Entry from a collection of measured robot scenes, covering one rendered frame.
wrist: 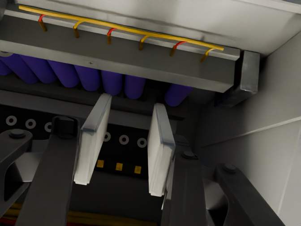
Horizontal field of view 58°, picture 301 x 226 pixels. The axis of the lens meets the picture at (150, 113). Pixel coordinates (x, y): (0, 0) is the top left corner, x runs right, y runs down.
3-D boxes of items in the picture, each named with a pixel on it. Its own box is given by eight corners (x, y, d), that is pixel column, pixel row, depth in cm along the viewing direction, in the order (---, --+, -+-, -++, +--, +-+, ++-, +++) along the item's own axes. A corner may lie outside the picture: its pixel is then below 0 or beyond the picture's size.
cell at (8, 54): (24, 65, 27) (-5, 33, 21) (42, 68, 27) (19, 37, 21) (19, 82, 27) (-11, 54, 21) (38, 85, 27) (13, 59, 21)
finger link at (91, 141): (88, 186, 13) (72, 184, 13) (106, 132, 20) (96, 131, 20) (96, 131, 13) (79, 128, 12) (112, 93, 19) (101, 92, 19)
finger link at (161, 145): (161, 142, 13) (176, 145, 13) (154, 102, 19) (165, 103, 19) (148, 196, 14) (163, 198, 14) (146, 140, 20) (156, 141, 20)
